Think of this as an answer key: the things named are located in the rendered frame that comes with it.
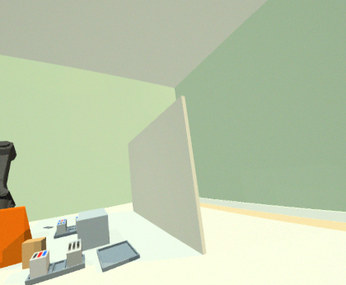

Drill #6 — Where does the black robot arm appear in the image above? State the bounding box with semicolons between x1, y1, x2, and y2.
0;141;16;209

